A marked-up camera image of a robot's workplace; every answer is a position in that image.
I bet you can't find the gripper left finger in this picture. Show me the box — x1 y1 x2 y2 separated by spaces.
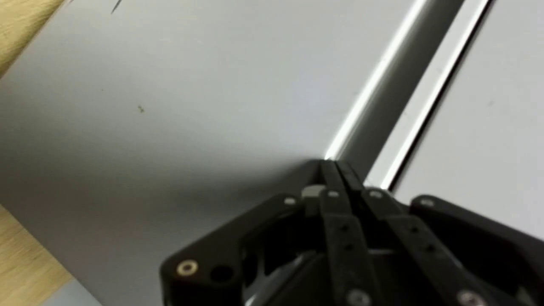
159 160 382 306

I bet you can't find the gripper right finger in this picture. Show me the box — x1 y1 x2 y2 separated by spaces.
336 161 544 306

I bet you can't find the grey drawer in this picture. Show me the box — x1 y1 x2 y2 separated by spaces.
390 0 544 241
0 0 428 306

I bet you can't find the grey drawer cabinet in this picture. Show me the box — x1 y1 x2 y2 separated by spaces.
0 0 544 306

